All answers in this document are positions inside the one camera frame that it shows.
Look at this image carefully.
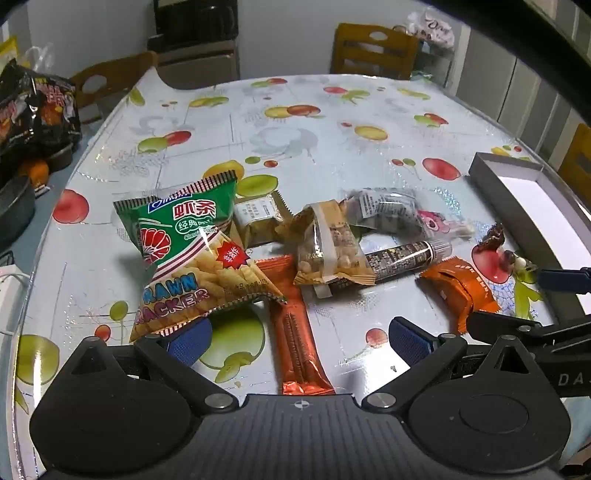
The dark metal pot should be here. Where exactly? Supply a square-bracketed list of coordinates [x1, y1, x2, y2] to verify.
[0, 175, 38, 250]

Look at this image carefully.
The white cable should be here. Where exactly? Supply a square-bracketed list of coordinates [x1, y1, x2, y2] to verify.
[0, 270, 32, 337]

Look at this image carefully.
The long orange wafer bar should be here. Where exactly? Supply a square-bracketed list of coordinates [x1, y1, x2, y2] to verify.
[254, 255, 335, 397]

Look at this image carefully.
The small clear candy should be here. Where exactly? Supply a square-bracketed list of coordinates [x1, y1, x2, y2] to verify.
[503, 249, 539, 282]

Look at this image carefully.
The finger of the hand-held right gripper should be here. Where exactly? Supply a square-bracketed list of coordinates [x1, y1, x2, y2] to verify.
[538, 267, 591, 294]
[466, 311, 591, 347]

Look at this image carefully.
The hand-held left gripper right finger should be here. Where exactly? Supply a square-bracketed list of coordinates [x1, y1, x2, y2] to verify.
[362, 316, 546, 411]

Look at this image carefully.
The orange fruit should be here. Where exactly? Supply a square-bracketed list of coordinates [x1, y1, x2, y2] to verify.
[18, 159, 51, 188]

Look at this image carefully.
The black tea bar machine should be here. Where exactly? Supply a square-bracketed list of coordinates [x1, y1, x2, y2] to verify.
[147, 0, 241, 90]

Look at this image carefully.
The green prawn cracker bag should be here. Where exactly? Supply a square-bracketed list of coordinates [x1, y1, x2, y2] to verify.
[113, 170, 289, 343]

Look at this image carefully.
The small beige cake packet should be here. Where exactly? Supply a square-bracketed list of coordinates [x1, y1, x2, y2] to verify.
[232, 191, 293, 245]

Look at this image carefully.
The wooden chair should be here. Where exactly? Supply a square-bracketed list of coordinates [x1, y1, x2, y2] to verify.
[330, 23, 420, 80]
[69, 50, 158, 125]
[558, 122, 591, 195]

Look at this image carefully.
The brown wrapped candy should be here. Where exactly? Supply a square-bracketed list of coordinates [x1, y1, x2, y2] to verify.
[473, 222, 506, 252]

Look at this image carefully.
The black noodle multipack bag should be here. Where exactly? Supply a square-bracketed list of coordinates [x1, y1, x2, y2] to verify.
[0, 62, 83, 160]

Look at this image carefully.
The clear tan nut packet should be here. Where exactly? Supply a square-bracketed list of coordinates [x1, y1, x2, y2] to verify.
[277, 199, 376, 300]

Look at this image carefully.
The clear plastic bag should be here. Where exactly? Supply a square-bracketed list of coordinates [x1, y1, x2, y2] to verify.
[21, 44, 70, 79]

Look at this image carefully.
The fruit printed tablecloth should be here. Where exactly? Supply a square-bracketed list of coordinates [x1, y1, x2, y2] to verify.
[9, 71, 591, 467]

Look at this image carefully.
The white printed plastic bag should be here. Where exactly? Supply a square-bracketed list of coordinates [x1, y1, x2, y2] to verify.
[406, 7, 458, 49]

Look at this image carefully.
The black tube snack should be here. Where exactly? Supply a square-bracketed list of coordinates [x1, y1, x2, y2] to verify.
[365, 240, 453, 282]

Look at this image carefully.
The grey cardboard box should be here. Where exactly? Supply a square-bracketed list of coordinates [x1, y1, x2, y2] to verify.
[468, 152, 591, 319]

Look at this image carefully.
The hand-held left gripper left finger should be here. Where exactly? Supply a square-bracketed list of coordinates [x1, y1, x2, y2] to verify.
[58, 316, 240, 411]

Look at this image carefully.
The clear packet pink candy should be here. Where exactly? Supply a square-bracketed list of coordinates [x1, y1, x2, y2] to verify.
[342, 187, 474, 241]

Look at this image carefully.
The orange snack packet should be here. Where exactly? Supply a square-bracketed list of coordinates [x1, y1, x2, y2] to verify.
[419, 257, 502, 333]

